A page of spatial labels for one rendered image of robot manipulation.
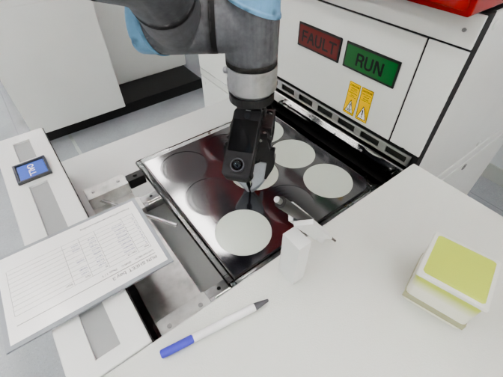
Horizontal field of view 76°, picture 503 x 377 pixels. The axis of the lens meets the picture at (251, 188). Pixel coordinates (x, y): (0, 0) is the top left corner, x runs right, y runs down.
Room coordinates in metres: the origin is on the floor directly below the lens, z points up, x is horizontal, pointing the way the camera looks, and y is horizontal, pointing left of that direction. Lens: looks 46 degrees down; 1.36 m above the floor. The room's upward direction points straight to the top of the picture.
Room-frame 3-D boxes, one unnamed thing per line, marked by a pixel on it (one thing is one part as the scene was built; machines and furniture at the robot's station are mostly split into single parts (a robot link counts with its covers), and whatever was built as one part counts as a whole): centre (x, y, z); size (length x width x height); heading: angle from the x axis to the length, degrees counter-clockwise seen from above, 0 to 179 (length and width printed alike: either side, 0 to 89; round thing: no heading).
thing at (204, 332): (0.15, 0.04, 0.97); 0.14 x 0.01 x 0.01; 118
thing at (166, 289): (0.32, 0.19, 0.87); 0.36 x 0.08 x 0.03; 37
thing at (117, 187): (0.44, 0.29, 0.89); 0.08 x 0.03 x 0.03; 127
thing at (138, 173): (0.48, 0.24, 0.90); 0.04 x 0.02 x 0.03; 127
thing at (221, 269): (0.38, 0.14, 0.90); 0.38 x 0.01 x 0.01; 37
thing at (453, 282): (0.19, -0.24, 1.00); 0.07 x 0.07 x 0.07; 52
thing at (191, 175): (0.49, -0.01, 0.90); 0.34 x 0.34 x 0.01; 37
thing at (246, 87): (0.45, 0.00, 1.13); 0.08 x 0.08 x 0.05
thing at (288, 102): (0.63, -0.16, 0.89); 0.44 x 0.02 x 0.10; 37
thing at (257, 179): (0.45, -0.02, 0.95); 0.06 x 0.03 x 0.09; 170
